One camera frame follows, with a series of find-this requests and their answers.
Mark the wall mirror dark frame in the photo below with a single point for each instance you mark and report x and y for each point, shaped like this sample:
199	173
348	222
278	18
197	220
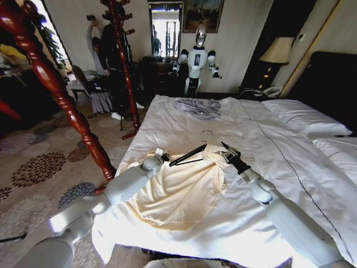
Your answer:
164	30

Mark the white humanoid robot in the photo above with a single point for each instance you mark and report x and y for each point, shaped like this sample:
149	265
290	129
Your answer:
196	61

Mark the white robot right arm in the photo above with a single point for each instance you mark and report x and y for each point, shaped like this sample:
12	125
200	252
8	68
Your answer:
290	220

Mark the dark wooden dresser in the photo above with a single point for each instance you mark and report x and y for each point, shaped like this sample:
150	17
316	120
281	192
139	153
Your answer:
160	75

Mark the white pillow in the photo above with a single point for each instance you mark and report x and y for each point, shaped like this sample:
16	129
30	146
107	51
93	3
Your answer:
301	117
340	156

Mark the table lamp cream shade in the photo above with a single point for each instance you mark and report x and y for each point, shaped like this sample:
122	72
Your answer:
279	50

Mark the red wooden coat rack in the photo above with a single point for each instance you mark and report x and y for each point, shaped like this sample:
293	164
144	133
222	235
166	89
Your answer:
55	83
122	61

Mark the green potted plant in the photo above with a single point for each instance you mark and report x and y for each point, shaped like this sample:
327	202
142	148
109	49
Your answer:
51	42

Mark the white telephone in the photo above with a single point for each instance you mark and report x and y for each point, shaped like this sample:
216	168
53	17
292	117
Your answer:
272	90

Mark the dark nightstand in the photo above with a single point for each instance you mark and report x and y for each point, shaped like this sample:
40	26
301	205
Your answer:
251	93

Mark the cream shirt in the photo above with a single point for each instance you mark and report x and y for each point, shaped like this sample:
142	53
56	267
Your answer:
178	195

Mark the black clothes hanger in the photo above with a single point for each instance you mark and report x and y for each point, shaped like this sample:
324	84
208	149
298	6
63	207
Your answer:
189	153

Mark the dark cluttered cabinet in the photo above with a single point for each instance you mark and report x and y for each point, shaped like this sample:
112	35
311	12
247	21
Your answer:
25	97

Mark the white duvet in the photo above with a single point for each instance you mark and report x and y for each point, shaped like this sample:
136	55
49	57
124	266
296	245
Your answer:
251	125

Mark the framed painting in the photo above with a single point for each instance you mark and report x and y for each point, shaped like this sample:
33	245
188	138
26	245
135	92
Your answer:
203	15

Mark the grey crumpled garment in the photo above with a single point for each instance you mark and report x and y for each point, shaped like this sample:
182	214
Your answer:
198	108

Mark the person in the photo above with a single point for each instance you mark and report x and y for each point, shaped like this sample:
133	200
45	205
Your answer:
111	56
97	97

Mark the wooden chair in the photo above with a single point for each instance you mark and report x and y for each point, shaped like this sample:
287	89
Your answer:
81	78

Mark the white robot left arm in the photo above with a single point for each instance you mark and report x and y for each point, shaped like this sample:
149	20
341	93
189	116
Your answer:
125	187

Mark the black headboard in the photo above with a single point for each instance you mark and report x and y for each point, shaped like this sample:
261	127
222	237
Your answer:
329	83

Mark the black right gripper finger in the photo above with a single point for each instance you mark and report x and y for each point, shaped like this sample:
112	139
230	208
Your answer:
228	147
220	154

